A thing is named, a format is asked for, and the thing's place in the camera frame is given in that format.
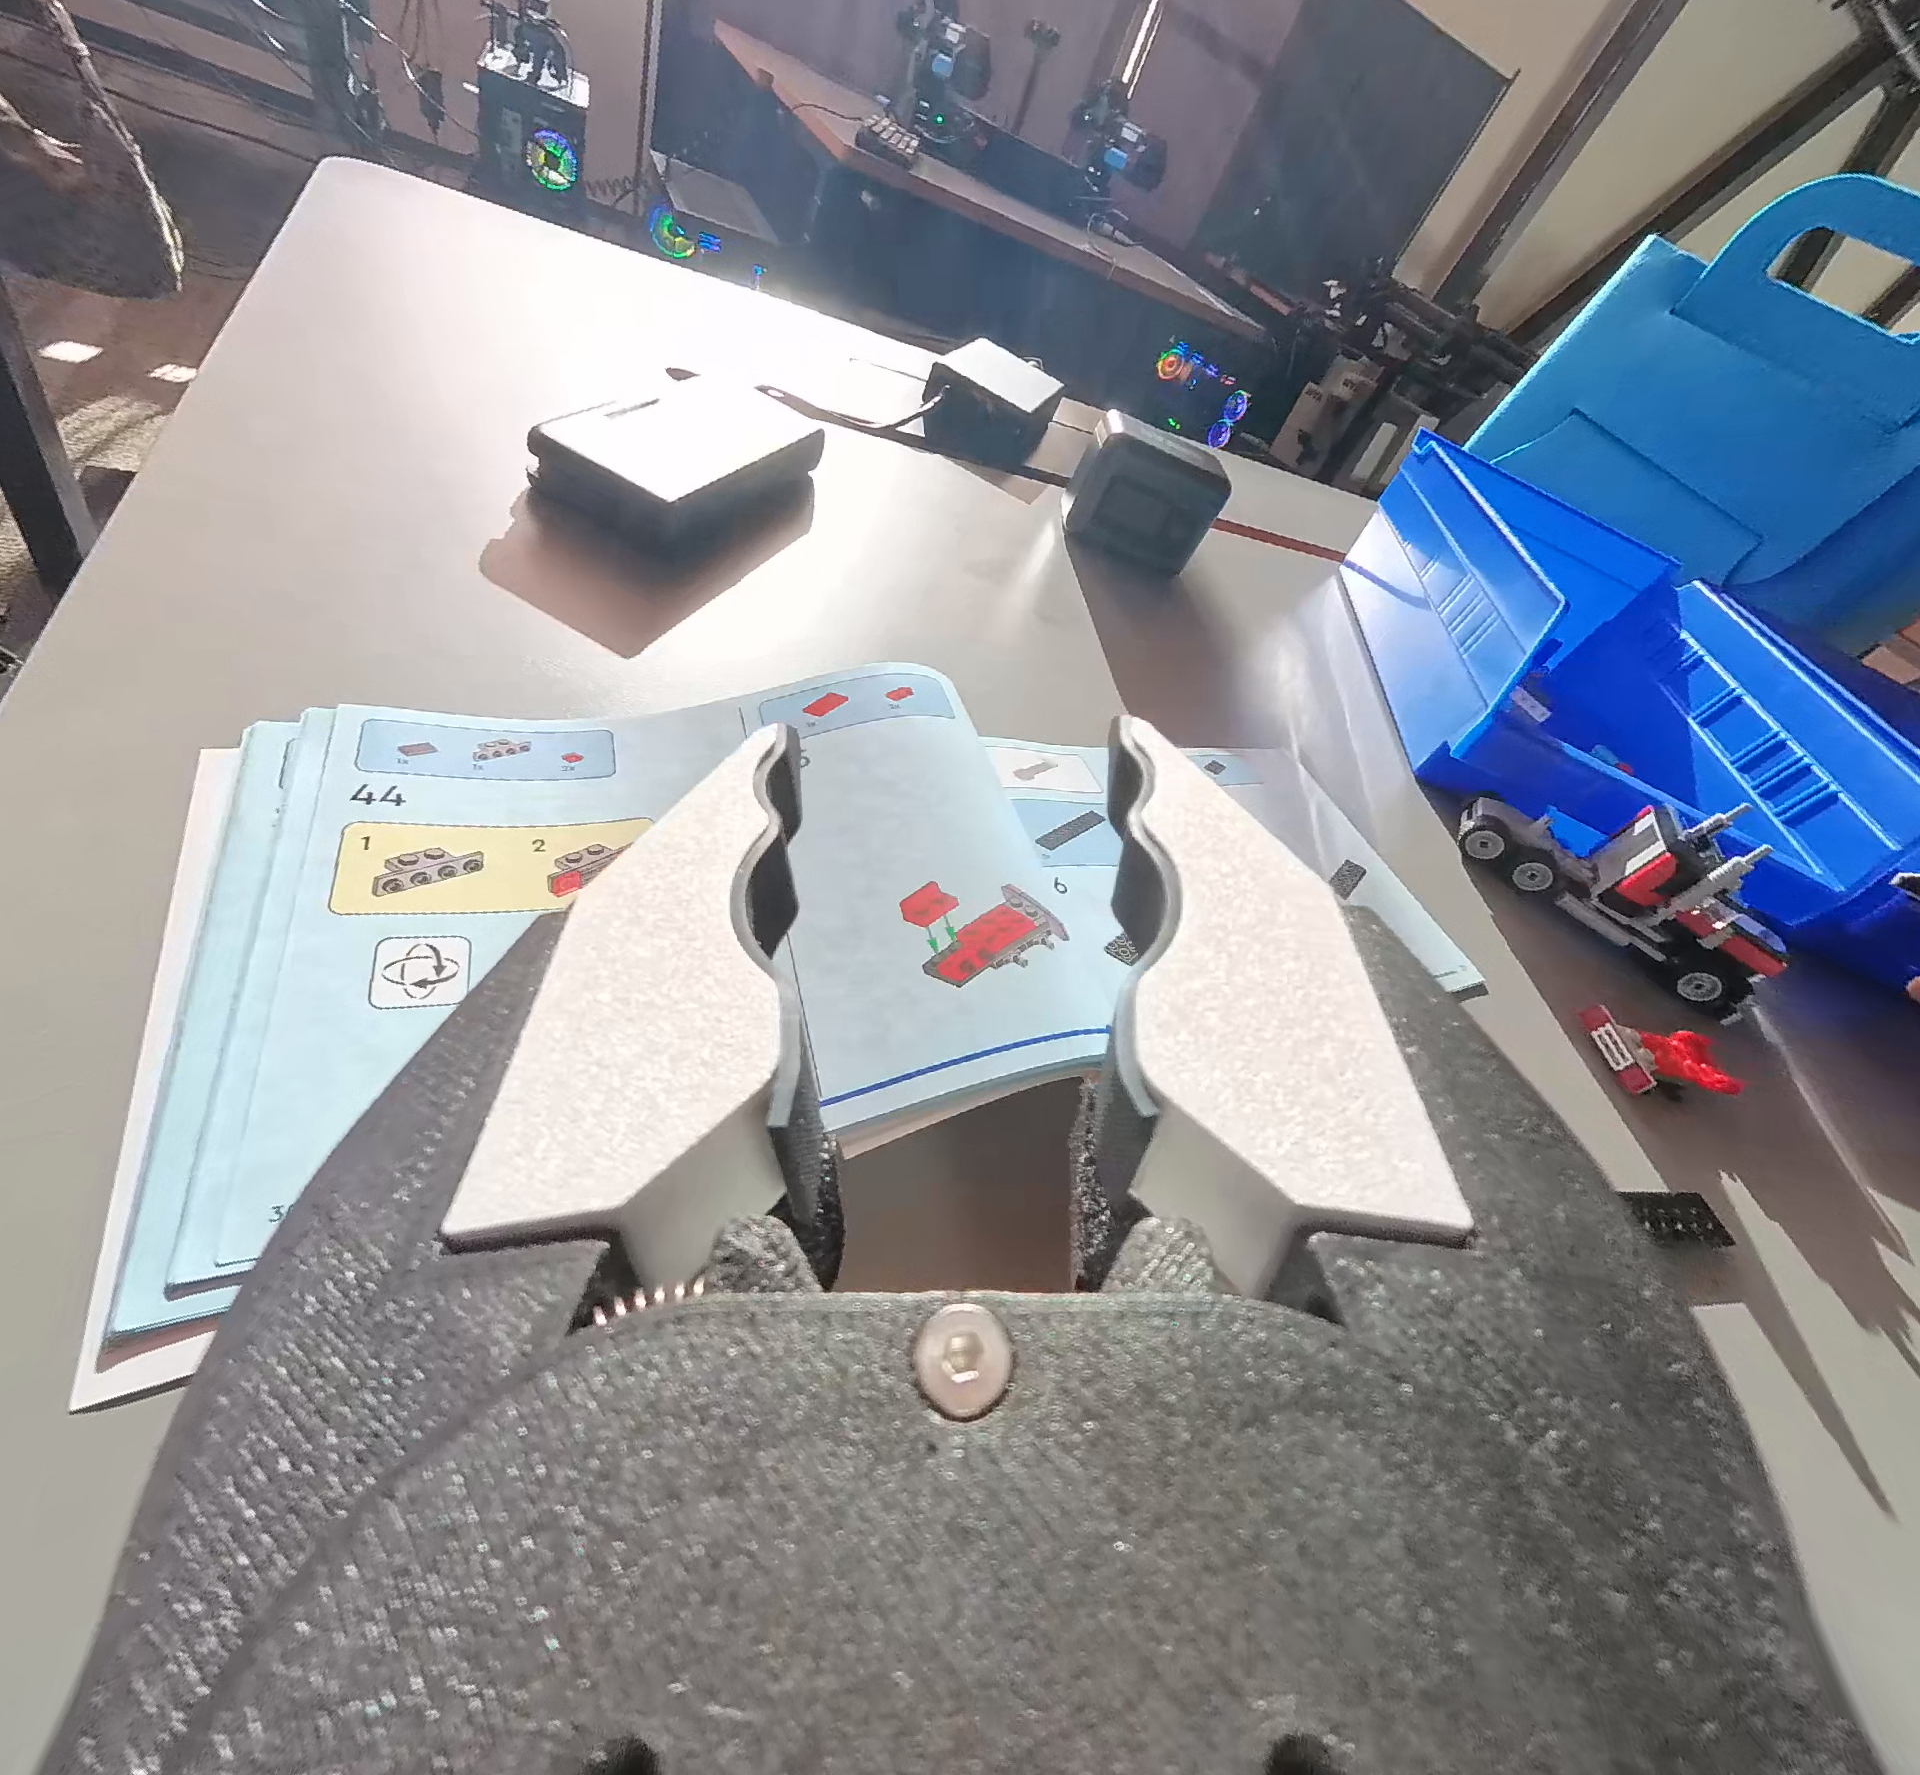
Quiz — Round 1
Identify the light blue instruction booklet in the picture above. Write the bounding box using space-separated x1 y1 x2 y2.
74 664 1488 1420

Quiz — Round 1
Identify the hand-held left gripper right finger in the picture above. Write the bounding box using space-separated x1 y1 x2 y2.
1067 713 1477 1311

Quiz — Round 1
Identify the computer case with rainbow fans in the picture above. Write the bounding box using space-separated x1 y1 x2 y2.
478 0 588 198

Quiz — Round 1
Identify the small red brick assembly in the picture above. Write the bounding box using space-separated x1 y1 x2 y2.
1574 1005 1751 1102

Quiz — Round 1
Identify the black power adapter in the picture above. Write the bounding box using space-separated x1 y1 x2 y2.
918 333 1067 466

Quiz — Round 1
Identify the red braided cable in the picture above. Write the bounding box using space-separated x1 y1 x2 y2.
1206 516 1359 561

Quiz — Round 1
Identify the black cube device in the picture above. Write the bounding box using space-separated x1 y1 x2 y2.
1062 410 1232 581

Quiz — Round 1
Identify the wooden workbench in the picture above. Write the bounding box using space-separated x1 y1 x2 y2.
712 16 1292 367

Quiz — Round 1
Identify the thin black cable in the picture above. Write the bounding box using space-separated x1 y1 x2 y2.
668 366 963 439

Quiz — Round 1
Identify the red and black toy truck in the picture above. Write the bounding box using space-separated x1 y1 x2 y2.
1460 792 1789 1032

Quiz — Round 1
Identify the grey desk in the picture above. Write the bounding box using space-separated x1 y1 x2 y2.
0 154 1920 1549

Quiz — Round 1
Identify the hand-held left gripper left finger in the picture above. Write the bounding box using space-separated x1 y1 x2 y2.
438 720 849 1296

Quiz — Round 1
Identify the long black brick plate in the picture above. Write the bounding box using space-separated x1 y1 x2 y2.
1627 1186 1736 1251

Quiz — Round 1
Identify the large dark screen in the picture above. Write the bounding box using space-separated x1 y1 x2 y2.
652 0 1515 306

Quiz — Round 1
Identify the blue plastic bin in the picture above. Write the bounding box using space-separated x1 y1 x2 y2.
1333 426 1920 969

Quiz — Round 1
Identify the light blue felt bag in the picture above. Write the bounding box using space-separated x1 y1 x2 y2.
1464 174 1920 658

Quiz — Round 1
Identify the black power adapter box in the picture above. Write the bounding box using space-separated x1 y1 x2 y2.
525 395 826 552

